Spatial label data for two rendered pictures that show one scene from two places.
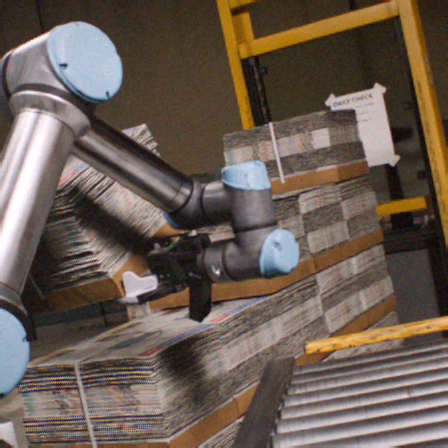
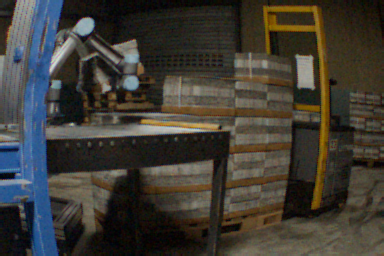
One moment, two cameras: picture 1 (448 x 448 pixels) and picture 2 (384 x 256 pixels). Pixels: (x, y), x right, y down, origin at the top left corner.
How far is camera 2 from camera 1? 1.73 m
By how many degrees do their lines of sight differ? 24
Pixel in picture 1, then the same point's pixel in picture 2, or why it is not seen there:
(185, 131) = not seen: hidden behind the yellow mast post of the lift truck
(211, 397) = not seen: hidden behind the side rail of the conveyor
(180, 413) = not seen: hidden behind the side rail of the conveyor
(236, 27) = (271, 19)
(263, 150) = (246, 63)
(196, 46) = (329, 33)
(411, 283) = (313, 144)
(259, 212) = (128, 69)
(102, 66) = (87, 27)
